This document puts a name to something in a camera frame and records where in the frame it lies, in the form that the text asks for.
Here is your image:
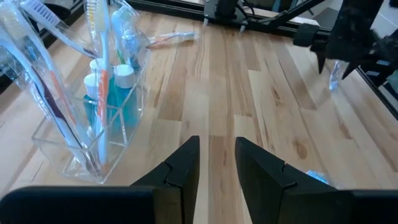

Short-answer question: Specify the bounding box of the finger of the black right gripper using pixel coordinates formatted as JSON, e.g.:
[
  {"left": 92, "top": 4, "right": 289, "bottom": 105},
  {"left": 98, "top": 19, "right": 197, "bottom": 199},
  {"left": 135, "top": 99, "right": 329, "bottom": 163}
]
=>
[
  {"left": 310, "top": 45, "right": 330, "bottom": 75},
  {"left": 328, "top": 45, "right": 374, "bottom": 81}
]

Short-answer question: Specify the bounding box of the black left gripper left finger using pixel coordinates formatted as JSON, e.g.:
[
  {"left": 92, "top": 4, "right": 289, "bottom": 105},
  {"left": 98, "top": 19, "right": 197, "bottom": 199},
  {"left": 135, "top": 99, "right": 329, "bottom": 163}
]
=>
[{"left": 130, "top": 135, "right": 200, "bottom": 224}]

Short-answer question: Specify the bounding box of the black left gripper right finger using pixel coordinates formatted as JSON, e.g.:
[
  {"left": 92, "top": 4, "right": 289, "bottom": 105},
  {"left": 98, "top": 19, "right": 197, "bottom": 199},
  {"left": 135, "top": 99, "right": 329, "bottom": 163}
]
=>
[{"left": 234, "top": 136, "right": 354, "bottom": 224}]

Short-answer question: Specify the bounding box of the blue toothbrush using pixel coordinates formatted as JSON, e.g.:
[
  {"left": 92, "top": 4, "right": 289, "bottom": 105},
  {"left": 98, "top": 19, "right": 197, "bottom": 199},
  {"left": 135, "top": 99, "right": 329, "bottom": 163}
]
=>
[
  {"left": 121, "top": 18, "right": 149, "bottom": 72},
  {"left": 18, "top": 34, "right": 47, "bottom": 72},
  {"left": 304, "top": 169, "right": 332, "bottom": 187}
]

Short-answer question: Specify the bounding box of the clear acrylic organizer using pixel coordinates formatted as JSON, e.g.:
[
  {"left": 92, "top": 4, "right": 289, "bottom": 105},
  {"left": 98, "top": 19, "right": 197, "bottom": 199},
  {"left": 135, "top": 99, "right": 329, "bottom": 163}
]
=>
[{"left": 30, "top": 46, "right": 153, "bottom": 185}]

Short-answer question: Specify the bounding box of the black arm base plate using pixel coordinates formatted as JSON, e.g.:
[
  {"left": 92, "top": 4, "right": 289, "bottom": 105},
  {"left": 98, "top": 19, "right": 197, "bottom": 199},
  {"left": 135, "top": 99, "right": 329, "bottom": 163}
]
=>
[{"left": 203, "top": 0, "right": 250, "bottom": 32}]

